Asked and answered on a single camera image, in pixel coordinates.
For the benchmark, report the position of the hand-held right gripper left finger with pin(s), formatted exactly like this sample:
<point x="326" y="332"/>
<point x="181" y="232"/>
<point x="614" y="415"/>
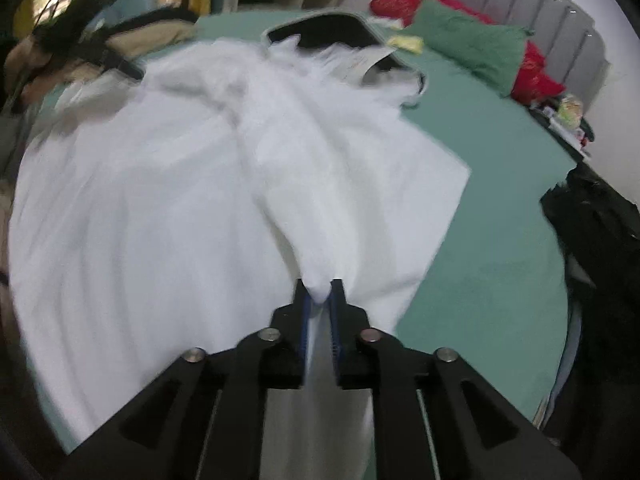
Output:
<point x="302" y="320"/>

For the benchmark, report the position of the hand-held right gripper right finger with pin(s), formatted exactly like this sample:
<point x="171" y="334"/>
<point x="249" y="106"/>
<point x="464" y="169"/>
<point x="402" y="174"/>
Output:
<point x="336" y="325"/>

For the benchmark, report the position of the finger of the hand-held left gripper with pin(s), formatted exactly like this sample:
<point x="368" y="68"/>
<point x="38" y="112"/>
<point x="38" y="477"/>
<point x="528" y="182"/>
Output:
<point x="120" y="65"/>

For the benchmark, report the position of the white garment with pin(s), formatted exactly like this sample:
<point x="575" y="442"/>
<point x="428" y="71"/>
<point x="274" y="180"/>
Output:
<point x="175" y="210"/>

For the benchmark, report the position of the person's left forearm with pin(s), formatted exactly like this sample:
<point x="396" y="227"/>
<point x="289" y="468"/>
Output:
<point x="30" y="70"/>

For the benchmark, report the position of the pile of black clothes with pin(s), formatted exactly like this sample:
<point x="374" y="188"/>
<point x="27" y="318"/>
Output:
<point x="600" y="240"/>

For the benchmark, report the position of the red pillow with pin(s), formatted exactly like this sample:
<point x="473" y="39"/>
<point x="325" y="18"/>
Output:
<point x="400" y="2"/>

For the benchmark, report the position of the yellow small cloth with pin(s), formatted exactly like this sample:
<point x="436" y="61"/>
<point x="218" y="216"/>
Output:
<point x="407" y="44"/>

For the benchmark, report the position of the bedside clutter pile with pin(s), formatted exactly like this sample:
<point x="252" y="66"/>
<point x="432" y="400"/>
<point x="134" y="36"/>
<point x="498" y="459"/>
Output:
<point x="550" y="120"/>

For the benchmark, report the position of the green pillow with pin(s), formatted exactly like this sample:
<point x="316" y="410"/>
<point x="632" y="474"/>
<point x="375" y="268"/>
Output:
<point x="475" y="45"/>

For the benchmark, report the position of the green snack bag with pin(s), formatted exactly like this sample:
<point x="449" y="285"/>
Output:
<point x="570" y="110"/>

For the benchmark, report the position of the grey padded headboard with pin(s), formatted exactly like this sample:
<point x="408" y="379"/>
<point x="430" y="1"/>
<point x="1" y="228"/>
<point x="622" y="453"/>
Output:
<point x="550" y="25"/>

